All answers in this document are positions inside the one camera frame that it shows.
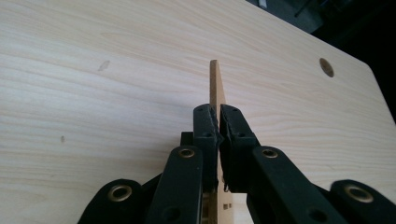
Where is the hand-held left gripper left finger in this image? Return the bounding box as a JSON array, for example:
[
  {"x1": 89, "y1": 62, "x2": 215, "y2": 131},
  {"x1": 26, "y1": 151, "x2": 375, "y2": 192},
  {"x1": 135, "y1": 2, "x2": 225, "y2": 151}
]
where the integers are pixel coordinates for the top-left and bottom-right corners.
[{"x1": 192, "y1": 104, "x2": 224, "y2": 192}]

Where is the thin wooden board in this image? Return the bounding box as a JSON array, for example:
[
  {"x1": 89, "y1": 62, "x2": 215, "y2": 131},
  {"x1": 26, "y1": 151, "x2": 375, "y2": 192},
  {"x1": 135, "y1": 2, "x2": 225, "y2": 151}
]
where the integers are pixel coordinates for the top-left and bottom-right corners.
[{"x1": 207, "y1": 59, "x2": 234, "y2": 224}]

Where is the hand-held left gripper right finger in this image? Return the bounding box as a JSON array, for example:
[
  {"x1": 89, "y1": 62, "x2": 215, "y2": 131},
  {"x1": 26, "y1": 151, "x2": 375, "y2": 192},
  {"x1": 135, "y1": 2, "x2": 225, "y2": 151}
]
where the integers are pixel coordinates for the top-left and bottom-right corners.
[{"x1": 219, "y1": 104, "x2": 262, "y2": 193}]

